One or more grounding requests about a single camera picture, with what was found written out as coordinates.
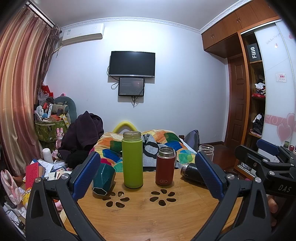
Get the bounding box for green fabric storage bin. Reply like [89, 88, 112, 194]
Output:
[35, 116, 70, 143]

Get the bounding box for pink floral bag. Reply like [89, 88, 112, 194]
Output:
[0, 170, 22, 206]

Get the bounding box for red thermos cup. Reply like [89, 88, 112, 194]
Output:
[155, 146, 176, 186]

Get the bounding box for wall-mounted black television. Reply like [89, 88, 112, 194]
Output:
[109, 51, 156, 77]

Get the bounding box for wooden wardrobe shelf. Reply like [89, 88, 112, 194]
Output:
[239, 31, 266, 174]

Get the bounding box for small black monitor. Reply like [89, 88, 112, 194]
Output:
[118, 77, 145, 96]

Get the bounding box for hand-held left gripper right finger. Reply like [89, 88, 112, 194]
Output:
[192, 152, 272, 241]

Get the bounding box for black thermos cup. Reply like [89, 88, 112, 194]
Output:
[180, 163, 208, 185]

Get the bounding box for dark teal hexagonal cup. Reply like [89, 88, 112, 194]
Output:
[92, 160, 116, 194]

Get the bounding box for grey backpack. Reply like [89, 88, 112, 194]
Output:
[184, 130, 200, 153]

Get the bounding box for yellow foam arch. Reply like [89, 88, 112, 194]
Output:
[112, 121, 138, 135]

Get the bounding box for white sliding wardrobe door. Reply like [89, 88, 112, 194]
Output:
[254, 20, 296, 152]

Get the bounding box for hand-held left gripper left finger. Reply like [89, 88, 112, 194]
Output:
[25, 152, 104, 241]

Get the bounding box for dark purple clothes pile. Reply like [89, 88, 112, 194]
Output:
[58, 111, 104, 169]

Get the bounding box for wooden overhead cabinet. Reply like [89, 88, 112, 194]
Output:
[201, 0, 281, 58]

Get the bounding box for striped pink curtain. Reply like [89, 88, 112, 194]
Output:
[0, 5, 59, 178]

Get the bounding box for person's right hand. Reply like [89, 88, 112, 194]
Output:
[267, 196, 281, 229]

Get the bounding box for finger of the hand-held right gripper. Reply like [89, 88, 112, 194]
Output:
[235, 145, 294, 173]
[256, 138, 296, 161]

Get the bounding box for red gift bag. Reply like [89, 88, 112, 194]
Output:
[41, 85, 54, 98]

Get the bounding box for white air conditioner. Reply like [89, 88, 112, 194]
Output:
[60, 23, 105, 46]

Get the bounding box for colourful patchwork blanket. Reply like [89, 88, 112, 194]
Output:
[89, 129, 197, 173]

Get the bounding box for brown wooden door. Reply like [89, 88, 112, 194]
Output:
[228, 54, 248, 168]

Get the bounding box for grey neck pillow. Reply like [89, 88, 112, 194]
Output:
[47, 96, 78, 121]

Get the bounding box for pink bunny toy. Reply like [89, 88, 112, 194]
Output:
[55, 127, 65, 150]

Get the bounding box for green thermos cup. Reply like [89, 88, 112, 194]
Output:
[122, 131, 143, 189]

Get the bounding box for black box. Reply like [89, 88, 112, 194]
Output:
[246, 42, 263, 63]

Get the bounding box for clear glass jar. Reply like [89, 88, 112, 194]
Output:
[198, 145, 214, 163]

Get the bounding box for white bottle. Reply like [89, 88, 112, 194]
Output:
[42, 148, 54, 164]

